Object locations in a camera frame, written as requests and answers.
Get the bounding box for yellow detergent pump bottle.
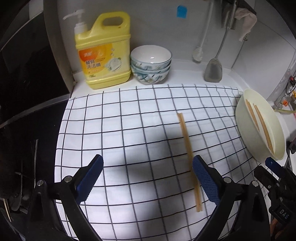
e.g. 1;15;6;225
63;9;133;90

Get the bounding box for beige hanging rag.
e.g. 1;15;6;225
233;7;258;42

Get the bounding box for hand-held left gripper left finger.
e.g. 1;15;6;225
28;154;104;241

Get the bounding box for white black checked cloth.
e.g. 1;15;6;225
54;84;266;241

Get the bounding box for blue floral ceramic bowl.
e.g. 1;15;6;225
131;62;172;75
132;70;170;85
130;45;173;70

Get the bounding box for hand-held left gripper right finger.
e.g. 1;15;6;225
192;155;271;241

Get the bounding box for tan bamboo chopstick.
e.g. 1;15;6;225
255;104;275;154
245;100;258;129
248;100;260;130
177;113;200;213
253;105;273;151
180;113;203;212

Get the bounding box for gas valve with red knob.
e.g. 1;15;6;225
274;74;296;109

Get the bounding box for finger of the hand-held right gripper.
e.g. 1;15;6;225
265;157;296;183
254;166;282;193

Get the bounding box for black gas stove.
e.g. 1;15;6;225
0;0;74;232

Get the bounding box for blue tape piece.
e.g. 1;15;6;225
176;5;187;19

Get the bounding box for beige gas hose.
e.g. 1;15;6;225
274;107;296;114

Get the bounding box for white bottle brush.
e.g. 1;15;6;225
191;0;214;63

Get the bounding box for cream plastic bowl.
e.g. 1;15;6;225
235;89;286;161

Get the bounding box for metal spatula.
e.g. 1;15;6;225
204;14;232;83

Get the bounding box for clear plastic sheet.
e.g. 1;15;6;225
279;67;296;93

